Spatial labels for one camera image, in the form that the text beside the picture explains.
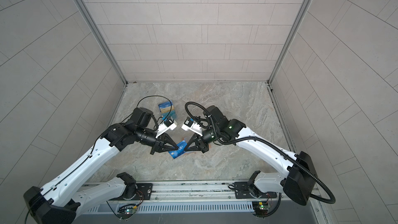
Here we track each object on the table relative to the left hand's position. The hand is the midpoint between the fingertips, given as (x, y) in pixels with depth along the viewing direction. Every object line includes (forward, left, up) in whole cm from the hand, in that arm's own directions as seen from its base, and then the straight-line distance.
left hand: (178, 149), depth 62 cm
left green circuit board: (-19, +22, -20) cm, 36 cm away
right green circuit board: (-18, -35, -22) cm, 45 cm away
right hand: (0, -4, -1) cm, 4 cm away
